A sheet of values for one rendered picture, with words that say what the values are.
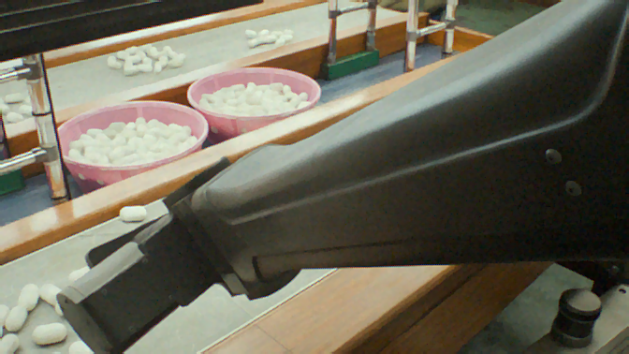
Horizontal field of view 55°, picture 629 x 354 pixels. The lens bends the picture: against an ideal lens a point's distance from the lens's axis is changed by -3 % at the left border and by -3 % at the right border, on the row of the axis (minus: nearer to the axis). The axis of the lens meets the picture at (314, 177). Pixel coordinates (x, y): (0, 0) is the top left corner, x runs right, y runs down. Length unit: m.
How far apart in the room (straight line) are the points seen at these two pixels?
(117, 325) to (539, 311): 1.69
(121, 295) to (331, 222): 0.22
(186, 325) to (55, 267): 0.21
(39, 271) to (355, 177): 0.72
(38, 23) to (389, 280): 0.47
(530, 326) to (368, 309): 1.25
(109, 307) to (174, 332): 0.34
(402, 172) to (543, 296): 1.90
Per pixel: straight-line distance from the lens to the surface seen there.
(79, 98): 1.38
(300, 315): 0.70
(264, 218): 0.25
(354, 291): 0.73
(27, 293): 0.80
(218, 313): 0.75
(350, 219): 0.19
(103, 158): 1.10
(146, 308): 0.40
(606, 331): 1.23
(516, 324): 1.92
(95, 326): 0.40
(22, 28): 0.66
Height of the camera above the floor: 1.23
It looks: 29 degrees down
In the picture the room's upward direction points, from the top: 1 degrees clockwise
